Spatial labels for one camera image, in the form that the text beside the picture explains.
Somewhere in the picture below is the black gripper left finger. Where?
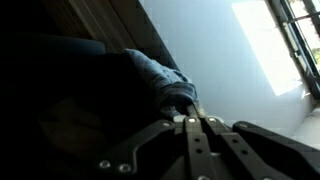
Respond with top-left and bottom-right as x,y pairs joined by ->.
93,104 -> 219,180

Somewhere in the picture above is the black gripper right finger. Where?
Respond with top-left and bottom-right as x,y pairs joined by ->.
194,103 -> 320,180

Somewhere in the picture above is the window with dark frame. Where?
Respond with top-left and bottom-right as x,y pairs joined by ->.
231,0 -> 320,101

